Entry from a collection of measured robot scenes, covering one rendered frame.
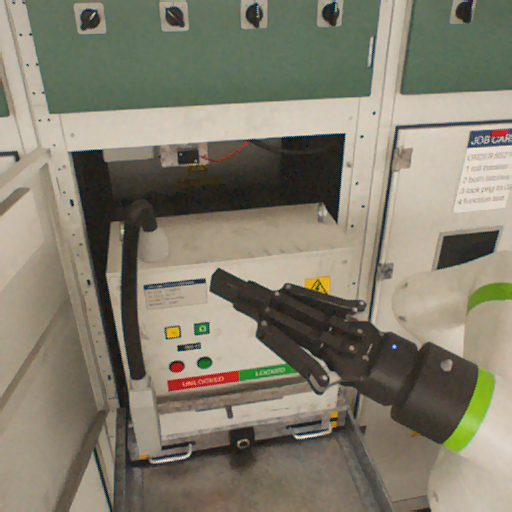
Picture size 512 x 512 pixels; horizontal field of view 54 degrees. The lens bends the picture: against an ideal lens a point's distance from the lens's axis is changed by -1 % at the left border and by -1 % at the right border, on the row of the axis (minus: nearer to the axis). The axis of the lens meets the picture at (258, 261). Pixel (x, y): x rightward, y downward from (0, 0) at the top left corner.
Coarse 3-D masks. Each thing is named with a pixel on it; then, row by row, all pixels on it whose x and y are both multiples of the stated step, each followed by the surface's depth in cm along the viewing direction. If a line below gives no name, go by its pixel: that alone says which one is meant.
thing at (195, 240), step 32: (160, 224) 112; (192, 224) 112; (224, 224) 112; (256, 224) 112; (288, 224) 112; (320, 224) 112; (192, 256) 100; (224, 256) 100; (256, 256) 99; (128, 384) 109
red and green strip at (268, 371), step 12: (228, 372) 113; (240, 372) 114; (252, 372) 115; (264, 372) 116; (276, 372) 116; (288, 372) 117; (168, 384) 112; (180, 384) 112; (192, 384) 113; (204, 384) 114; (216, 384) 115
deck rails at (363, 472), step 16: (128, 400) 136; (128, 416) 132; (336, 432) 130; (352, 432) 126; (352, 448) 126; (128, 464) 121; (352, 464) 122; (368, 464) 117; (128, 480) 117; (368, 480) 118; (128, 496) 114; (368, 496) 115; (384, 496) 109
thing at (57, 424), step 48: (0, 192) 82; (0, 240) 82; (48, 240) 105; (0, 288) 82; (48, 288) 105; (0, 336) 88; (48, 336) 102; (0, 384) 88; (48, 384) 107; (0, 432) 85; (48, 432) 107; (96, 432) 130; (0, 480) 89; (48, 480) 108
